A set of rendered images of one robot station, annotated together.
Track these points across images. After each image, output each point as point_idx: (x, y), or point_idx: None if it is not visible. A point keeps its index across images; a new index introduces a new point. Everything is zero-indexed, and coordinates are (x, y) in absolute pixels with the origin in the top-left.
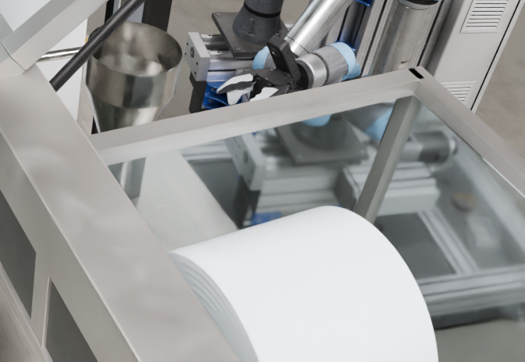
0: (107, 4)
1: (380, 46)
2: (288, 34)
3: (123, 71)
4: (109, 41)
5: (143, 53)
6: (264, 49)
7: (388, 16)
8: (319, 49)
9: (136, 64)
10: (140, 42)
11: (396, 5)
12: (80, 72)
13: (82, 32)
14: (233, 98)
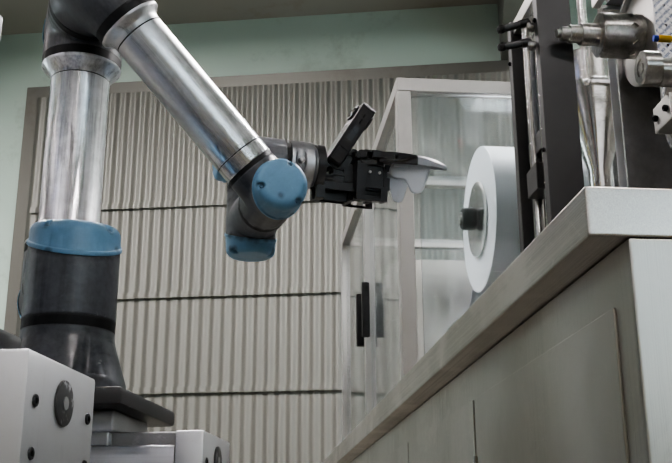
0: (573, 59)
1: (102, 161)
2: (256, 134)
3: (593, 91)
4: (606, 62)
5: (576, 75)
6: (289, 161)
7: (102, 109)
8: (269, 138)
9: (582, 85)
10: (579, 65)
11: (108, 88)
12: (617, 145)
13: (614, 87)
14: (417, 184)
